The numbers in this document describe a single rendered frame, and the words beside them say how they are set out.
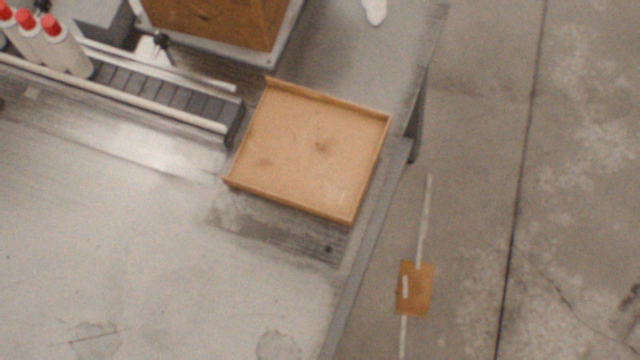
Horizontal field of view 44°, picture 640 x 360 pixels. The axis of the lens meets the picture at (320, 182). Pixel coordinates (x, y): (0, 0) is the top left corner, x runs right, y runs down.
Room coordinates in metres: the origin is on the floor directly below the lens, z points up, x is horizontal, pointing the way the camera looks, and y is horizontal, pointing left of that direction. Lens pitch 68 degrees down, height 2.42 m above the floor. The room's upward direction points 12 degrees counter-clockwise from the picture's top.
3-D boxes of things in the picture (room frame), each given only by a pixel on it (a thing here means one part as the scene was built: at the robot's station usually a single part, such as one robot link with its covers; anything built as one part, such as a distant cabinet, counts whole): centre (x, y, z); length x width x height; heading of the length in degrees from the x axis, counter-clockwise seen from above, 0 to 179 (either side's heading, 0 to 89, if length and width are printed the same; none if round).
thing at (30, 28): (1.03, 0.53, 0.98); 0.05 x 0.05 x 0.20
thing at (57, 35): (1.00, 0.48, 0.98); 0.05 x 0.05 x 0.20
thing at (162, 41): (0.96, 0.28, 0.91); 0.07 x 0.03 x 0.16; 148
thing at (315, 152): (0.70, 0.01, 0.85); 0.30 x 0.26 x 0.04; 58
